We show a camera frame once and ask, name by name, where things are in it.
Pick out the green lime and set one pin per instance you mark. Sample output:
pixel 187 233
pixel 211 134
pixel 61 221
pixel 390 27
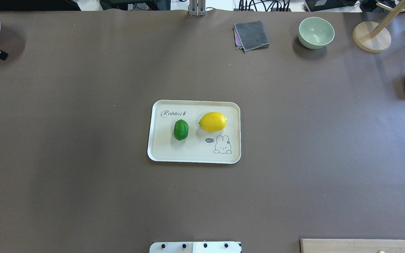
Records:
pixel 180 130

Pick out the yellow lemon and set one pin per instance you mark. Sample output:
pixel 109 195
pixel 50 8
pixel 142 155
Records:
pixel 213 121

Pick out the cream rabbit tray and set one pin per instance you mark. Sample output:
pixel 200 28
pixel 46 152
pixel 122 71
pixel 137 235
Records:
pixel 222 147

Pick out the grey folded cloth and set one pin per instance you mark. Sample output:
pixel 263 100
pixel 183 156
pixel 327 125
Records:
pixel 250 35

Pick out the mint green bowl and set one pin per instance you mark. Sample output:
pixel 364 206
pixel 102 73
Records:
pixel 315 33

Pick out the wooden cutting board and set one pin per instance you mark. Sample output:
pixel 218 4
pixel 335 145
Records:
pixel 351 246

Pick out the wooden mug tree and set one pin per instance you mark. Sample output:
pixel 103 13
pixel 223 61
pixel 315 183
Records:
pixel 373 37

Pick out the aluminium frame post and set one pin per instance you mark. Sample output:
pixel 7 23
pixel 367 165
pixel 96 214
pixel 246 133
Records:
pixel 197 7

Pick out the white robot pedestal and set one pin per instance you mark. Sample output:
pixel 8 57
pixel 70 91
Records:
pixel 196 247

